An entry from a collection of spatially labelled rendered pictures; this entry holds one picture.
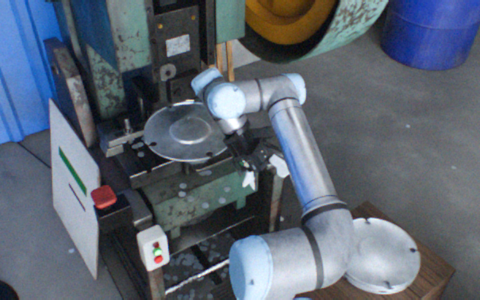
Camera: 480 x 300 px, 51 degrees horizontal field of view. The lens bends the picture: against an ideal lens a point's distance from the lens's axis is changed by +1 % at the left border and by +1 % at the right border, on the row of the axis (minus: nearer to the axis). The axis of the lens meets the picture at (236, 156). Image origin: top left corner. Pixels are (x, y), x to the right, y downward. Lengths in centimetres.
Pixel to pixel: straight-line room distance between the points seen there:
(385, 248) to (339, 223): 90
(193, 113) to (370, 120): 154
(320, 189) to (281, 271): 19
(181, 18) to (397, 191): 156
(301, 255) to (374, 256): 93
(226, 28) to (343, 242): 77
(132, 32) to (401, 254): 115
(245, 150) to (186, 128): 40
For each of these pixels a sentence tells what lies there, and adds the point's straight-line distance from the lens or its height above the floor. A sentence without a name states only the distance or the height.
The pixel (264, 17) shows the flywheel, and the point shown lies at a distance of 167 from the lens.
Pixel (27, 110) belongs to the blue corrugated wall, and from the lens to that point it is 287.
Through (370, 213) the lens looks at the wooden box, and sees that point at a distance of 199.
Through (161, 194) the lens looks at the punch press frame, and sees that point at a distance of 159.
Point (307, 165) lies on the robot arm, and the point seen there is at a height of 111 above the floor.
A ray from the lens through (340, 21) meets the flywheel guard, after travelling 134.
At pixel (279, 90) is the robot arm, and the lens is 111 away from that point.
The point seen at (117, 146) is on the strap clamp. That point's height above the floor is 73.
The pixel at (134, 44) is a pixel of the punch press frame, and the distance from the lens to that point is 135.
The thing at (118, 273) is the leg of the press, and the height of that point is 3.
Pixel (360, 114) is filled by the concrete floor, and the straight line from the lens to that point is 303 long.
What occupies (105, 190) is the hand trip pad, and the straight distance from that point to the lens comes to 147.
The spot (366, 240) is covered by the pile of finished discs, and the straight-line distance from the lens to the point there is 184.
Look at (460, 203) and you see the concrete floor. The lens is 266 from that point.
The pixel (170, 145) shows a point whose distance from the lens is 154.
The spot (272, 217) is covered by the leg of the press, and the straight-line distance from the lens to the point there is 184.
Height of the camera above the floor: 180
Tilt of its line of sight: 43 degrees down
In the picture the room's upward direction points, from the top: 1 degrees clockwise
